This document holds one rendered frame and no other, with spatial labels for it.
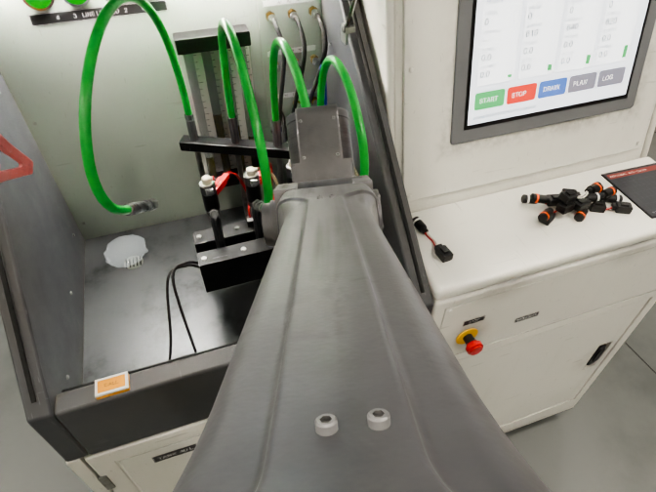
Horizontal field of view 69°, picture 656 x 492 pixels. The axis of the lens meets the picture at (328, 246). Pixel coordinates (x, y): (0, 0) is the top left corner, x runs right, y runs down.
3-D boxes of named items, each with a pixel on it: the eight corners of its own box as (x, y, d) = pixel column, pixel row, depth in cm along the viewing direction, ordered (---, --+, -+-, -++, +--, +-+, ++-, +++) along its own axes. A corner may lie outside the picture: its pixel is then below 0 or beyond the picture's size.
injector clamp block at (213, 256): (212, 313, 102) (198, 266, 91) (205, 280, 109) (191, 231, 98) (360, 274, 110) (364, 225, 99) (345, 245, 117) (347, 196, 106)
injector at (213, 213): (221, 276, 97) (202, 196, 83) (217, 260, 101) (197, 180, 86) (234, 273, 98) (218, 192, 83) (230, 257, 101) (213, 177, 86)
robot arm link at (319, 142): (264, 248, 34) (384, 234, 34) (247, 88, 34) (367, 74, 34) (282, 248, 46) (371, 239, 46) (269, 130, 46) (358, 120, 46)
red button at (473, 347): (463, 361, 100) (468, 348, 97) (453, 346, 103) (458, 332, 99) (484, 354, 102) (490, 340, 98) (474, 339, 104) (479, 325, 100)
